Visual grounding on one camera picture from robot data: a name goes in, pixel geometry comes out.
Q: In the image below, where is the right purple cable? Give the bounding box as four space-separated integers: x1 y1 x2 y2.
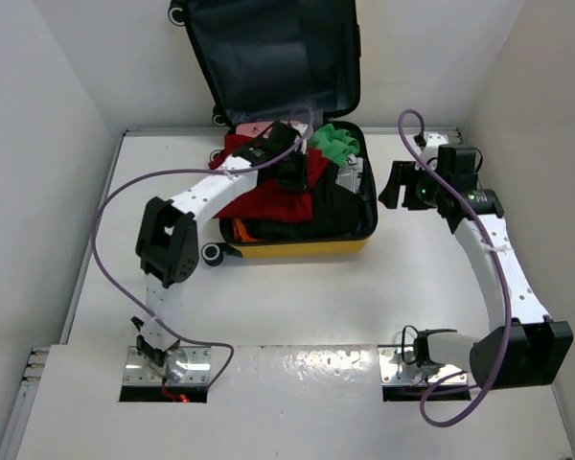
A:
397 108 514 427

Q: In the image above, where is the green towel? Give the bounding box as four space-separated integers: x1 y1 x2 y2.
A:
308 124 360 167

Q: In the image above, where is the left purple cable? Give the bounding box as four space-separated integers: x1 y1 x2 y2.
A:
89 104 316 390

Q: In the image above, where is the metal base plate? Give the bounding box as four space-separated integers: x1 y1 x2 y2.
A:
122 346 211 387
378 345 468 387

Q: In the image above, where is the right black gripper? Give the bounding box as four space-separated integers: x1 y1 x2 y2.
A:
380 160 448 211

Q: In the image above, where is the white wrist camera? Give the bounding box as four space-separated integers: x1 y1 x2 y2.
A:
294 123 311 154
413 131 449 169

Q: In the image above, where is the purple cable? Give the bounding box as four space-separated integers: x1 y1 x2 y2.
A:
397 108 514 427
89 104 316 390

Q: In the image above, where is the black garment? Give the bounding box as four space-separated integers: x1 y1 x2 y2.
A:
243 163 364 242

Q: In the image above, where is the newspaper print cloth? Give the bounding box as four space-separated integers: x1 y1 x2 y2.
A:
335 154 364 195

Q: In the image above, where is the yellow suitcase with dark lining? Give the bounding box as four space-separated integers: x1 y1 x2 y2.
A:
168 1 378 266

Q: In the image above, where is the pink vanity case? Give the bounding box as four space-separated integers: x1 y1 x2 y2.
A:
235 121 273 138

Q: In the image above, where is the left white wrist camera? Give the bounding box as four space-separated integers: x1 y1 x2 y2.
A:
294 123 311 154

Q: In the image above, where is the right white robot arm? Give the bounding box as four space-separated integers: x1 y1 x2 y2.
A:
379 144 574 389

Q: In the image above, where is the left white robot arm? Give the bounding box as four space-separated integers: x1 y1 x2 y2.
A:
135 121 312 371

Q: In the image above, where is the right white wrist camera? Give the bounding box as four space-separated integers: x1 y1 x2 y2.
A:
413 131 449 169

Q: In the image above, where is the orange patterned scarf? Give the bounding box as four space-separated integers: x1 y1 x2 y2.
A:
231 218 260 243

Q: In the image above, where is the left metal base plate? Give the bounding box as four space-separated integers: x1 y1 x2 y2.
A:
122 346 211 387

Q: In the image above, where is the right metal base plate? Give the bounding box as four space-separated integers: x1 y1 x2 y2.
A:
378 345 468 387

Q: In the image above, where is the red garment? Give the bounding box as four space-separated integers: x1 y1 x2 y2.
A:
215 148 330 224

